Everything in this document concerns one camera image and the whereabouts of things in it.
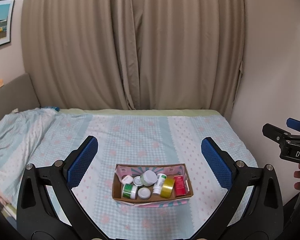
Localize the red rectangular carton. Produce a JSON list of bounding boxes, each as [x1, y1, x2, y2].
[[173, 176, 186, 197]]

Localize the green labelled white jar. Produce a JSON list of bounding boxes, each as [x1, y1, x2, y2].
[[121, 184, 138, 199]]

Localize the white earbud case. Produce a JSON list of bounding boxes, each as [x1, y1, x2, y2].
[[121, 175, 134, 185]]

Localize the yellow tape roll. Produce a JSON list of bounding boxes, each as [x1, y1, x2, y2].
[[160, 178, 175, 198]]

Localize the white bottle green label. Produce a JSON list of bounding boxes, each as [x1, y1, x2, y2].
[[153, 173, 167, 195]]

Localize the white round lid jar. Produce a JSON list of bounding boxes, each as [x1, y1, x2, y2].
[[140, 170, 157, 187]]

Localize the person's right hand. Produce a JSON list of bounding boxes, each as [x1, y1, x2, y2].
[[293, 164, 300, 191]]

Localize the cardboard box with pink lining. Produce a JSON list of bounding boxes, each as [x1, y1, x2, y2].
[[112, 164, 193, 207]]

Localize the blue checked floral bedsheet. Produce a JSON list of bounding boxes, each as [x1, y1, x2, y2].
[[0, 108, 257, 239]]

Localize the grey headboard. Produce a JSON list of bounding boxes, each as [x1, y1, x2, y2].
[[0, 73, 40, 120]]

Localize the beige curtain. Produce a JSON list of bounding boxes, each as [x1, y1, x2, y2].
[[21, 0, 245, 119]]

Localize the framed wall picture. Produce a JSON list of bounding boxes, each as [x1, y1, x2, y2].
[[0, 0, 15, 46]]

